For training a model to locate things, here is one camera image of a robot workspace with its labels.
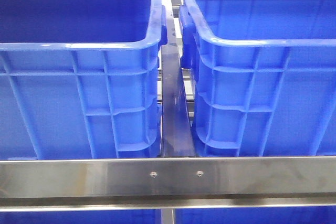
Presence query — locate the blue plastic bin front left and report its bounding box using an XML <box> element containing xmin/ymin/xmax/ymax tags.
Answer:
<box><xmin>1</xmin><ymin>0</ymin><xmax>167</xmax><ymax>160</ymax></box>

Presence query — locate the blue plastic bin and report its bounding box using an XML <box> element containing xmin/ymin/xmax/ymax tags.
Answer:
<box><xmin>180</xmin><ymin>0</ymin><xmax>335</xmax><ymax>157</ymax></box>
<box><xmin>1</xmin><ymin>0</ymin><xmax>167</xmax><ymax>160</ymax></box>

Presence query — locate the blue plastic bin front right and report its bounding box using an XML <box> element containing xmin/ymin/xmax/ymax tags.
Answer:
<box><xmin>180</xmin><ymin>0</ymin><xmax>335</xmax><ymax>157</ymax></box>

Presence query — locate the blue bin lower left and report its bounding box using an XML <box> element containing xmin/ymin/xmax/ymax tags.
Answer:
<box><xmin>1</xmin><ymin>210</ymin><xmax>161</xmax><ymax>223</ymax></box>

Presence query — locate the blue bin lower right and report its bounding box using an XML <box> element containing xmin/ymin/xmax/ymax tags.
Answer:
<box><xmin>175</xmin><ymin>206</ymin><xmax>335</xmax><ymax>223</ymax></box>

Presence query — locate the stainless steel front rail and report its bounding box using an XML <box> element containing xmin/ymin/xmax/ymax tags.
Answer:
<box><xmin>1</xmin><ymin>156</ymin><xmax>335</xmax><ymax>211</ymax></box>

